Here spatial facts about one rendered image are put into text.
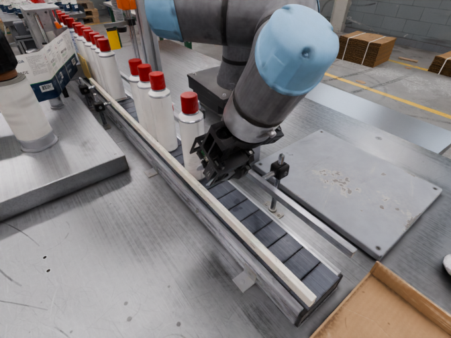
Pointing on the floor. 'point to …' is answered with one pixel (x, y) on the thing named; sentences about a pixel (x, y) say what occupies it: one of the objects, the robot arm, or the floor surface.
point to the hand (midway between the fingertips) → (219, 172)
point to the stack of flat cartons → (365, 48)
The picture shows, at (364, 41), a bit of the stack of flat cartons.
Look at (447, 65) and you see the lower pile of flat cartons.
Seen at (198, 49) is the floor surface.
